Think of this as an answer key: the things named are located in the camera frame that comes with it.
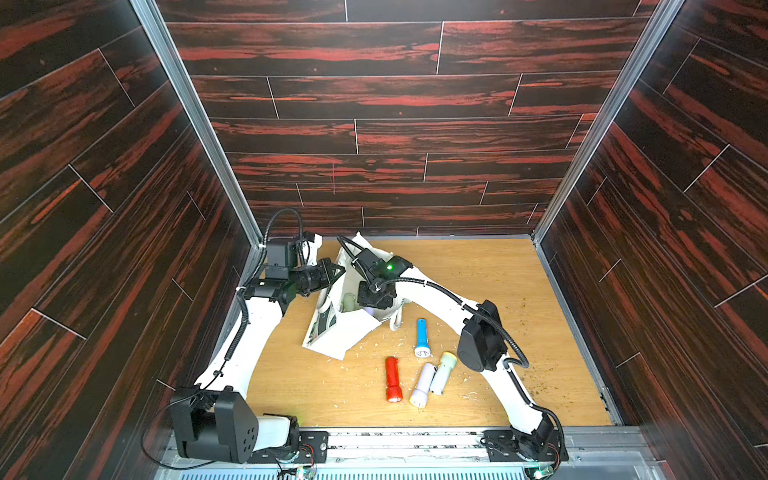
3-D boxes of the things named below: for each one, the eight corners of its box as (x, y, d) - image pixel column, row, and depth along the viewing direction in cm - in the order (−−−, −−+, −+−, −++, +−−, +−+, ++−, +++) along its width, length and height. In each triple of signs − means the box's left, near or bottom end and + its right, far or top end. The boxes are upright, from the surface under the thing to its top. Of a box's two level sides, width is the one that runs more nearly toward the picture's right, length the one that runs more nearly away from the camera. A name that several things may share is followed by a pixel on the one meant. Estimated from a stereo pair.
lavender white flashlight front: (409, 403, 82) (410, 401, 80) (423, 364, 89) (424, 360, 87) (424, 410, 81) (425, 407, 79) (437, 369, 88) (438, 366, 86)
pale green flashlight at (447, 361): (425, 388, 84) (426, 386, 82) (443, 351, 91) (444, 348, 89) (440, 398, 83) (442, 395, 81) (458, 359, 90) (459, 356, 88)
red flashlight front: (386, 402, 82) (386, 400, 80) (386, 360, 90) (386, 357, 88) (402, 402, 82) (402, 400, 80) (400, 360, 90) (401, 357, 88)
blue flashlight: (414, 357, 90) (415, 353, 88) (412, 323, 98) (413, 318, 96) (429, 357, 90) (430, 353, 88) (426, 323, 98) (427, 318, 96)
